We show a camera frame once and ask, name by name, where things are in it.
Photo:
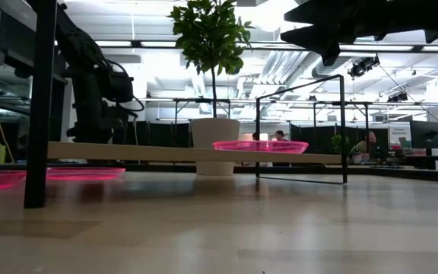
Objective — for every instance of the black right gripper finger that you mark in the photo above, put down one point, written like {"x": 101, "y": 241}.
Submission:
{"x": 310, "y": 13}
{"x": 318, "y": 42}

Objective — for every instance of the wooden shelf with black frame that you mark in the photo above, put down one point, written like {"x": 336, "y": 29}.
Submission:
{"x": 146, "y": 154}

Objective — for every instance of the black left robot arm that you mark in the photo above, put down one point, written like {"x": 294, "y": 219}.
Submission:
{"x": 89, "y": 106}

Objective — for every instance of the black ceiling spotlight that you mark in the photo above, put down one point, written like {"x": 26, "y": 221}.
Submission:
{"x": 363, "y": 65}

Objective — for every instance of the black track light pair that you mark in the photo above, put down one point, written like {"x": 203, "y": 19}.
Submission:
{"x": 397, "y": 97}

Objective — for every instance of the black office partition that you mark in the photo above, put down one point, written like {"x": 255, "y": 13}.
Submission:
{"x": 310, "y": 139}
{"x": 165, "y": 135}

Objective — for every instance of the person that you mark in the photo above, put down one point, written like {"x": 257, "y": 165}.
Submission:
{"x": 256, "y": 136}
{"x": 280, "y": 135}
{"x": 369, "y": 142}

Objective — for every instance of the small green background plant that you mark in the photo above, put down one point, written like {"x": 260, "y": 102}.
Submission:
{"x": 337, "y": 142}

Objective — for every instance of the green leafy small tree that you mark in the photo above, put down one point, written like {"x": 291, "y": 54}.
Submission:
{"x": 209, "y": 34}

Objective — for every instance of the dark computer monitor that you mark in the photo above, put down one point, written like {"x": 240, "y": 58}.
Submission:
{"x": 425, "y": 134}

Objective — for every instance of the white plant pot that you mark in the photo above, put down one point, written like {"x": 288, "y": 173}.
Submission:
{"x": 215, "y": 131}

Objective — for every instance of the small yellow-green object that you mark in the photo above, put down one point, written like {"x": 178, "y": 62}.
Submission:
{"x": 0, "y": 150}

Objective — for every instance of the white wall sign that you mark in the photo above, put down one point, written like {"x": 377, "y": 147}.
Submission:
{"x": 399, "y": 133}

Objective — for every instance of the black background rig frame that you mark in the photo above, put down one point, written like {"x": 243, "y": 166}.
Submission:
{"x": 188, "y": 100}

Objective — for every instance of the black metal table frame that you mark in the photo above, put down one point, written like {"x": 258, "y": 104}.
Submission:
{"x": 413, "y": 173}

